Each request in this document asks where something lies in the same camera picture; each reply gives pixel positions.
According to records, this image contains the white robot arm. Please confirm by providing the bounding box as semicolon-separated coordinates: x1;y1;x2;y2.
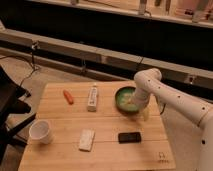
132;68;213;171

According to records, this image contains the white remote control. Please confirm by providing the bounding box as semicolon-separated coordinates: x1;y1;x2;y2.
87;83;98;112

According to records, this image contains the orange carrot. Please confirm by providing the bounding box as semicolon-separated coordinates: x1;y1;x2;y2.
63;90;74;105

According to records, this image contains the black smartphone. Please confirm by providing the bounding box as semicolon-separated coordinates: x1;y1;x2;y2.
118;132;142;143

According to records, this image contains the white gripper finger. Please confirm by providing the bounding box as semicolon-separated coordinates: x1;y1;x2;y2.
142;107;149;121

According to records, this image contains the white paper cup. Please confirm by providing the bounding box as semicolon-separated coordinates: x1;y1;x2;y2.
29;120;53;144

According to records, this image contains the black floor cable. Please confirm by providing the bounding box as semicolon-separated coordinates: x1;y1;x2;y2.
0;54;42;88

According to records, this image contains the green ceramic bowl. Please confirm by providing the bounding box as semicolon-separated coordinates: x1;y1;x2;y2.
115;86;139;113

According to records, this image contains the white rectangular box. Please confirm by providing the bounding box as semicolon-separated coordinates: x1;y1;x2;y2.
79;129;95;151

